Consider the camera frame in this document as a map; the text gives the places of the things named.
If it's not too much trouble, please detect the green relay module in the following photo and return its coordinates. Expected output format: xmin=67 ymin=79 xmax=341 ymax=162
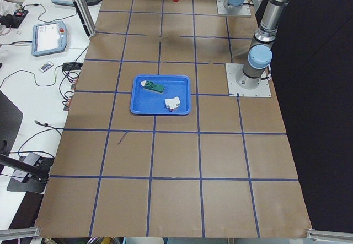
xmin=140 ymin=80 xmax=165 ymax=94

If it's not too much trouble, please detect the white circuit breaker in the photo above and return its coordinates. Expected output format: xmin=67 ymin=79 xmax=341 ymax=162
xmin=165 ymin=96 xmax=181 ymax=112

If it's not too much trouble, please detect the black power adapter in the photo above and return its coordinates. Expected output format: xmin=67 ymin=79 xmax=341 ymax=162
xmin=62 ymin=62 xmax=83 ymax=71

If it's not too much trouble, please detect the near teach pendant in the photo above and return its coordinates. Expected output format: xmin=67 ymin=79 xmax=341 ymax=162
xmin=31 ymin=21 xmax=67 ymax=57

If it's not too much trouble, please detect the small remote control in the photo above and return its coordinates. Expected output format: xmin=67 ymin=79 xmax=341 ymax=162
xmin=39 ymin=61 xmax=54 ymax=73

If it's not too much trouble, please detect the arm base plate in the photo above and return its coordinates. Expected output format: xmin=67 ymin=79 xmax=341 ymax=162
xmin=216 ymin=0 xmax=252 ymax=17
xmin=225 ymin=63 xmax=271 ymax=97

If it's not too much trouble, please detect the aluminium frame post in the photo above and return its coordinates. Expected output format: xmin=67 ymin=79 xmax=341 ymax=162
xmin=72 ymin=0 xmax=96 ymax=37

